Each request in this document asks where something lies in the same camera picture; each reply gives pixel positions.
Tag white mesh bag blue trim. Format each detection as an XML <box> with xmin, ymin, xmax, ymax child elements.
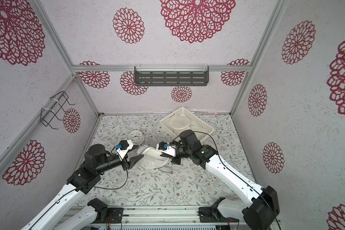
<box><xmin>137</xmin><ymin>145</ymin><xmax>173</xmax><ymax>173</ymax></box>

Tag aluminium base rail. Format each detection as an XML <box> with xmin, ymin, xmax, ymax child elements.
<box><xmin>60</xmin><ymin>205</ymin><xmax>277</xmax><ymax>230</ymax></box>

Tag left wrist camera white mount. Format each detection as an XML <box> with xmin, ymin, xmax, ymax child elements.
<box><xmin>116</xmin><ymin>140</ymin><xmax>134</xmax><ymax>161</ymax></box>

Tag dark grey wall shelf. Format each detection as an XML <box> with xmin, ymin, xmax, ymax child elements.
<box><xmin>134</xmin><ymin>66</ymin><xmax>209</xmax><ymax>87</ymax></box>

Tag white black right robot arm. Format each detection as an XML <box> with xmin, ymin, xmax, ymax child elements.
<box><xmin>156</xmin><ymin>129</ymin><xmax>280</xmax><ymax>230</ymax></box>

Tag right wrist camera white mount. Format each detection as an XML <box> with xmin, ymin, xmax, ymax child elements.
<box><xmin>156</xmin><ymin>142</ymin><xmax>176</xmax><ymax>156</ymax></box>

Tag white perforated plastic basket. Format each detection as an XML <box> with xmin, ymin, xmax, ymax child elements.
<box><xmin>160</xmin><ymin>107</ymin><xmax>215</xmax><ymax>141</ymax></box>

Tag black wire wall rack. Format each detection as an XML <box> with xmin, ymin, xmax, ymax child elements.
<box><xmin>39</xmin><ymin>91</ymin><xmax>75</xmax><ymax>130</ymax></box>

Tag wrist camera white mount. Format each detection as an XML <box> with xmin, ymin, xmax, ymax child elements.
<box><xmin>116</xmin><ymin>140</ymin><xmax>134</xmax><ymax>161</ymax></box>
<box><xmin>156</xmin><ymin>142</ymin><xmax>176</xmax><ymax>156</ymax></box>

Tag white round alarm clock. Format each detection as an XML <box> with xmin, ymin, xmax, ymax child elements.
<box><xmin>128</xmin><ymin>130</ymin><xmax>145</xmax><ymax>145</ymax></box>

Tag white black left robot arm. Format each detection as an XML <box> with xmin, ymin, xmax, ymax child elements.
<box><xmin>23</xmin><ymin>140</ymin><xmax>144</xmax><ymax>230</ymax></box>

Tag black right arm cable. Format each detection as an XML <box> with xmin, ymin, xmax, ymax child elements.
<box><xmin>172</xmin><ymin>130</ymin><xmax>282</xmax><ymax>230</ymax></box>

